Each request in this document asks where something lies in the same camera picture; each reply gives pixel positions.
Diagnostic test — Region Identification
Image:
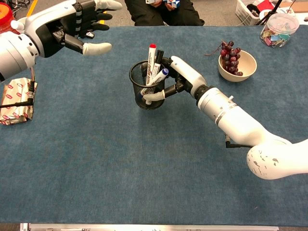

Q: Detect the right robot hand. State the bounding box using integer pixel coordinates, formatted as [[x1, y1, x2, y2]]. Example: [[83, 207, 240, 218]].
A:
[[141, 55, 208, 102]]

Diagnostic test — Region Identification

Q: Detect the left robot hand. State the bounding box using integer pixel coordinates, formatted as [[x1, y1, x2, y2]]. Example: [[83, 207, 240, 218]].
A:
[[25, 0, 123, 58]]

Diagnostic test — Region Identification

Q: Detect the blue whiteboard marker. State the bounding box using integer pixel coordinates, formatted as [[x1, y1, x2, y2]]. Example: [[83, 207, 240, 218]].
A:
[[141, 68, 170, 97]]

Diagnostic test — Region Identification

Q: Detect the black mesh pen holder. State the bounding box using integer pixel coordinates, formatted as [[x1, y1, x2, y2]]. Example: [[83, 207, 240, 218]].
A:
[[129, 60, 169, 111]]

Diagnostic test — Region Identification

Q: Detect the black whiteboard marker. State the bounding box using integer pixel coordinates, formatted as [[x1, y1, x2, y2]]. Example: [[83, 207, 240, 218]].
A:
[[149, 50, 165, 85]]

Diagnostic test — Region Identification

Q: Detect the red whiteboard marker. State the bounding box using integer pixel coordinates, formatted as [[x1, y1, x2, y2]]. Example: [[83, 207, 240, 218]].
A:
[[144, 43, 157, 87]]

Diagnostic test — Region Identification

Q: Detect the purple grape bunch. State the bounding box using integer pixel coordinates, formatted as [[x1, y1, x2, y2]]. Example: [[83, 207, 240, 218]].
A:
[[204, 40, 244, 77]]

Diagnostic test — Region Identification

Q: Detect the orange bottle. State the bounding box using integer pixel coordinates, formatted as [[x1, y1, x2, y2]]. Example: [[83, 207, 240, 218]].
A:
[[0, 2, 13, 34]]

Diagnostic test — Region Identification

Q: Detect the beige bowl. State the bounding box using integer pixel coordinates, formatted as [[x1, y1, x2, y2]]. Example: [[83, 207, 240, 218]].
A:
[[218, 50, 257, 83]]

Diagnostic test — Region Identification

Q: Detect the person in black clothes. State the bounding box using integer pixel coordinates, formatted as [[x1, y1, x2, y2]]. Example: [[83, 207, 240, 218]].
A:
[[124, 0, 205, 26]]

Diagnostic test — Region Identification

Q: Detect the gold foil wrapped package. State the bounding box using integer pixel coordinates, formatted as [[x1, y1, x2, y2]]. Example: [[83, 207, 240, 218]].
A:
[[0, 77, 38, 126]]

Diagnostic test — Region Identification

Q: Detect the blue white puzzle cube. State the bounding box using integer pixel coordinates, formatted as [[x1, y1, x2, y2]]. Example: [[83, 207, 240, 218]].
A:
[[163, 0, 180, 10]]

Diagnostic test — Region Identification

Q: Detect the white plastic basket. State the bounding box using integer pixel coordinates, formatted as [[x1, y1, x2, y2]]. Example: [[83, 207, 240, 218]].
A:
[[235, 0, 268, 26]]

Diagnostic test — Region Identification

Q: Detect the clear jar of binder clips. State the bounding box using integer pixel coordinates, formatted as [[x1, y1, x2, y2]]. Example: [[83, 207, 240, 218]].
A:
[[260, 13, 300, 48]]

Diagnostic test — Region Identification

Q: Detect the black tripod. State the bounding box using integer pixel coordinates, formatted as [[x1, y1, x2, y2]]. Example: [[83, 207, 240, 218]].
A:
[[259, 0, 297, 26]]

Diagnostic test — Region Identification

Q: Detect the red item in basket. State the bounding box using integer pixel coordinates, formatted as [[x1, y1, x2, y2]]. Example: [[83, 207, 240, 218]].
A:
[[255, 0, 274, 12]]

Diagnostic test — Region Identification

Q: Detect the blue felt table mat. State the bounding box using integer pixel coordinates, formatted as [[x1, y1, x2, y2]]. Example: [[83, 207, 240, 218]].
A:
[[0, 25, 308, 226]]

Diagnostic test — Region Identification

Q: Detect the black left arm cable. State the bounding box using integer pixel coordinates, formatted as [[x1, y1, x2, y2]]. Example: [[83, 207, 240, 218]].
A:
[[0, 67, 37, 108]]

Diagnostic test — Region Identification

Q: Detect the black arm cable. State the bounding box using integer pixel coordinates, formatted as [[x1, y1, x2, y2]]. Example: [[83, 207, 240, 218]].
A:
[[225, 134, 255, 149], [0, 67, 37, 108]]

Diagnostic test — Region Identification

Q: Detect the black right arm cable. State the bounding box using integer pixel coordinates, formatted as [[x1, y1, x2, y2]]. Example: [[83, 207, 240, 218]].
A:
[[225, 134, 255, 149]]

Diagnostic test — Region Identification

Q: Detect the aluminium table edge rail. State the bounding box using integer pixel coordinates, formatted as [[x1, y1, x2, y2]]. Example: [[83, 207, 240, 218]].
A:
[[20, 222, 280, 231]]

